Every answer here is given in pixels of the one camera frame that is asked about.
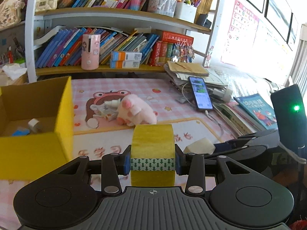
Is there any beige eraser block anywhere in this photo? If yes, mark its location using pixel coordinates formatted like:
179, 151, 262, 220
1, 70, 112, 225
184, 138, 215, 155

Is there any yellow tape roll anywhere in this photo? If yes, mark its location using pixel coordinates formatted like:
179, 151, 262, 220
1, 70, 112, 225
130, 124, 175, 187

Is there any pink plush pig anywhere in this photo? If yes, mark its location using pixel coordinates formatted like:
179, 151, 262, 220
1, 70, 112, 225
116, 94, 158, 127

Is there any blue plastic packet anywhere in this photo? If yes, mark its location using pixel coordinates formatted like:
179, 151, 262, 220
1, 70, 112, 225
12, 128, 30, 136

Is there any staples box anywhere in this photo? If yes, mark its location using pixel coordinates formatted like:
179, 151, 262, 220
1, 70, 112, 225
97, 106, 118, 122

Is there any white spray bottle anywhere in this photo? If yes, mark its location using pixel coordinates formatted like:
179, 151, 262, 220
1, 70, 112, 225
104, 99, 122, 108

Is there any stack of books right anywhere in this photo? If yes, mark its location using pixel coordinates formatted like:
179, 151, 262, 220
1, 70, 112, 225
213, 101, 266, 136

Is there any teal children's book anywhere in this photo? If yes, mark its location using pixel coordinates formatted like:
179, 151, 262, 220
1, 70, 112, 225
234, 94, 277, 129

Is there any pink checkered tablecloth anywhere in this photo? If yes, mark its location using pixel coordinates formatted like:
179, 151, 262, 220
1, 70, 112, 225
1, 77, 234, 229

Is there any white power adapter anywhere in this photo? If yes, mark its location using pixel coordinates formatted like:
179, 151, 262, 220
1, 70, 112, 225
213, 88, 233, 103

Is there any black smartphone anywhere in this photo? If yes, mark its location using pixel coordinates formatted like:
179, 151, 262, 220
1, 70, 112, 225
188, 76, 213, 111

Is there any yellow cardboard box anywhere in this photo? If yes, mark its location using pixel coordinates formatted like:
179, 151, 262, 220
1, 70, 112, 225
0, 76, 74, 180

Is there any brown envelope paper stack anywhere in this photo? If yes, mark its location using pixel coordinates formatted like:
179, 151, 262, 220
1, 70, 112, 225
168, 61, 209, 76

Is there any orange white box lower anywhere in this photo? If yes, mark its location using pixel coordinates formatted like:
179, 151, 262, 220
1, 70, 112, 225
110, 61, 140, 69

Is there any orange white box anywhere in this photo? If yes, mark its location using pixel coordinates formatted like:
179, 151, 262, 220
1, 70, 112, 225
110, 61, 140, 69
111, 51, 142, 61

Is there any orange white box upper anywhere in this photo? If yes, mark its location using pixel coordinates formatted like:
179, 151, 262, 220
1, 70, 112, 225
111, 51, 142, 61

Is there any pink cylindrical dispenser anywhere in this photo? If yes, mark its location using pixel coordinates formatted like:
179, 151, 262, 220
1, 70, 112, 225
81, 34, 100, 71

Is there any red dictionary book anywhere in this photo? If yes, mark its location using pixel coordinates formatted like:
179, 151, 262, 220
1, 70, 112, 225
155, 30, 194, 45

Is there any tissue box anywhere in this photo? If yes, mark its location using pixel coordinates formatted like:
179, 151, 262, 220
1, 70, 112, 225
0, 63, 28, 87

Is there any white wooden bookshelf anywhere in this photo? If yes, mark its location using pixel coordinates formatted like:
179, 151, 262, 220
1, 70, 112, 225
22, 0, 222, 83

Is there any white pen holder box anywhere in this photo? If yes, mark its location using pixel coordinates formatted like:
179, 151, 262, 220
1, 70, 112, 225
174, 2, 197, 23

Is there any white charging cable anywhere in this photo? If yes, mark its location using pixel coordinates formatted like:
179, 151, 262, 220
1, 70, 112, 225
181, 82, 231, 139

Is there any alphabet wall poster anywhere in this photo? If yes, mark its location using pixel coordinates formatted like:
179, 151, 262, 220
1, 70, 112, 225
221, 0, 259, 67

